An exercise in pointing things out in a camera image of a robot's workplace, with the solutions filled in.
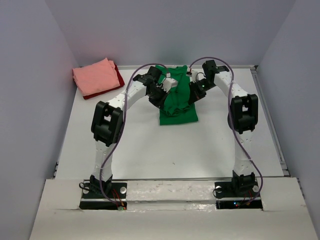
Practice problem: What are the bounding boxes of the pink folded t shirt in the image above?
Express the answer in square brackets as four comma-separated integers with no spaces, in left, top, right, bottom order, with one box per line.
[72,58,121,98]

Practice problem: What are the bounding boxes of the green t shirt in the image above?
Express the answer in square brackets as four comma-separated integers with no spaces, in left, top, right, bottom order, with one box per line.
[155,65,199,126]

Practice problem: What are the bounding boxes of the dark red folded t shirt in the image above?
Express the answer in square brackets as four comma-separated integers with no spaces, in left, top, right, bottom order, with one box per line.
[83,64,125,100]

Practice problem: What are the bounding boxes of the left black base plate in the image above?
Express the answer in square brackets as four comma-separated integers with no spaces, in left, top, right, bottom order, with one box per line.
[79,181,128,211]

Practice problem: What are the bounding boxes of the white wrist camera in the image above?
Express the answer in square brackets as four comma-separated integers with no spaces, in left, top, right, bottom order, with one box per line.
[161,72,178,93]
[186,67,199,83]

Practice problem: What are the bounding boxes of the white cardboard front cover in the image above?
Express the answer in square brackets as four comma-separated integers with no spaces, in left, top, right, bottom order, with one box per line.
[30,177,317,240]

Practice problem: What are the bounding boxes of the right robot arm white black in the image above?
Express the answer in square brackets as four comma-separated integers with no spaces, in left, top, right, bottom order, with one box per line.
[186,57,259,199]

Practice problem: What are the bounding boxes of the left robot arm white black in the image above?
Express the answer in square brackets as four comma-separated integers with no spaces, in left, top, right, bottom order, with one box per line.
[89,63,178,200]

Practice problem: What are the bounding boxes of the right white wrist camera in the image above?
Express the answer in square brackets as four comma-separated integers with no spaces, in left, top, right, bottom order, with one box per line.
[186,67,199,83]

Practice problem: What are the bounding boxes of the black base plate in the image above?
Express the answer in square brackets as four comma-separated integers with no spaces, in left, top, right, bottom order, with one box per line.
[212,181,263,210]
[79,181,128,211]

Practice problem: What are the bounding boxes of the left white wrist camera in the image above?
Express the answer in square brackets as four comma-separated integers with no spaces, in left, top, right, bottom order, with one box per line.
[161,72,178,93]

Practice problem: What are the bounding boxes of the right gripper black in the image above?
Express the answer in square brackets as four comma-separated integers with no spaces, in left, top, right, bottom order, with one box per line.
[188,78,217,105]

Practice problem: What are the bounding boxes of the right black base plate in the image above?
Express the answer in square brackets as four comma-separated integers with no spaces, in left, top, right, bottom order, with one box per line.
[212,181,263,210]

